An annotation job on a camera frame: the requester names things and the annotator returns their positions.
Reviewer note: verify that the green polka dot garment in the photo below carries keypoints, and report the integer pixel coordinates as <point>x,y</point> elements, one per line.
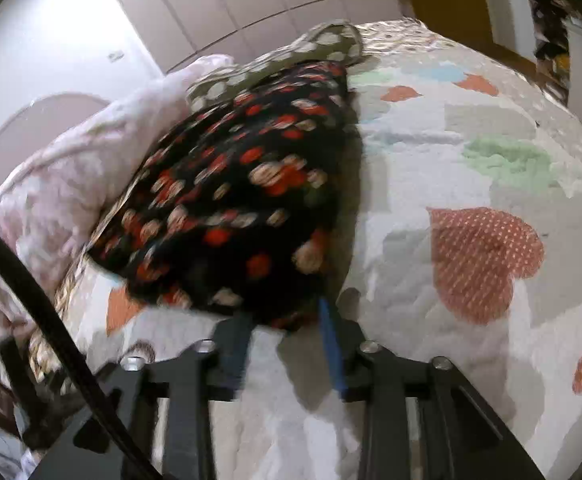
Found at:
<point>331,40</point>

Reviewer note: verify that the white wall switch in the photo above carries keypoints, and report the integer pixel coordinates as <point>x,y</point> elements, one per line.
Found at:
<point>116,56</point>

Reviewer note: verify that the dark wooden frame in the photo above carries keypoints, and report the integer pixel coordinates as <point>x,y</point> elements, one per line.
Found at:
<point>18,385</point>

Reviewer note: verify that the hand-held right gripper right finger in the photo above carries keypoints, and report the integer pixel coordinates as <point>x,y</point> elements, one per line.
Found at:
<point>332,342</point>

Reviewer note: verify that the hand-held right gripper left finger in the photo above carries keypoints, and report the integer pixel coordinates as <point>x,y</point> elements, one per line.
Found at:
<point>236,347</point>

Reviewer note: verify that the heart patterned quilt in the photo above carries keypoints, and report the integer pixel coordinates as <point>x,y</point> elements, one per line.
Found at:
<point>421,110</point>

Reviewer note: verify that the pink fluffy blanket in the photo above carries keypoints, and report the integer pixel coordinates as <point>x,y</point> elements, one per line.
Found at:
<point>61,185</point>

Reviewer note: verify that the black floral garment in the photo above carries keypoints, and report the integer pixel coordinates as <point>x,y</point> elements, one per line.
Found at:
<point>251,170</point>

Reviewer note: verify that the cluttered white shelf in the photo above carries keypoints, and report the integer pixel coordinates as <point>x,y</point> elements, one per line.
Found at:
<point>551,20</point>

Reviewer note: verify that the arched white headboard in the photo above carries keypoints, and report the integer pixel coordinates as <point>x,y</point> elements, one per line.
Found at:
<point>21,130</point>

